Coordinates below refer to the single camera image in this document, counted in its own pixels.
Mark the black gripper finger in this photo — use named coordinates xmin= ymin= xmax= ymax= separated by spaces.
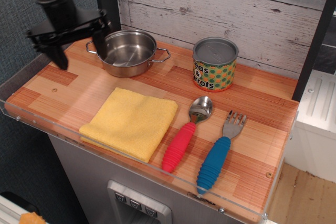
xmin=39 ymin=44 xmax=69 ymax=70
xmin=92 ymin=28 xmax=111 ymax=60

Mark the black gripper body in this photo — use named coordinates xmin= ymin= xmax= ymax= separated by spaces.
xmin=26 ymin=0 xmax=112 ymax=48

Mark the stainless steel pot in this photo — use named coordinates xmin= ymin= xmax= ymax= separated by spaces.
xmin=86 ymin=30 xmax=171 ymax=78

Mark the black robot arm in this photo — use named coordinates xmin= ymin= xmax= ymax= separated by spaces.
xmin=27 ymin=0 xmax=112 ymax=70

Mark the yellow folded cloth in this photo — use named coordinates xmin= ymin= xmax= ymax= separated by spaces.
xmin=79 ymin=88 xmax=178 ymax=163

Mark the peas and carrots tin can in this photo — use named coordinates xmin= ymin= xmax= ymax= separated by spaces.
xmin=193 ymin=37 xmax=239 ymax=92

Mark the orange object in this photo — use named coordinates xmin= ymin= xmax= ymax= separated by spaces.
xmin=19 ymin=212 xmax=46 ymax=224

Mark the silver dispenser panel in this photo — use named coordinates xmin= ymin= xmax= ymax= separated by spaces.
xmin=107 ymin=180 xmax=173 ymax=223

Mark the white cabinet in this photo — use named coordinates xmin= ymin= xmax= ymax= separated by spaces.
xmin=284 ymin=70 xmax=335 ymax=182

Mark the red handled spoon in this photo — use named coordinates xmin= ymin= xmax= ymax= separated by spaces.
xmin=162 ymin=96 xmax=213 ymax=173

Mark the clear acrylic guard rail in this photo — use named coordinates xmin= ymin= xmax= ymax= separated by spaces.
xmin=0 ymin=14 xmax=300 ymax=222

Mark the blue handled fork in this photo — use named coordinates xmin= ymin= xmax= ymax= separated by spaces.
xmin=196 ymin=111 xmax=247 ymax=198

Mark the black vertical post right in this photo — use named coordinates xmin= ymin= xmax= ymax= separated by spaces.
xmin=292 ymin=0 xmax=335 ymax=102

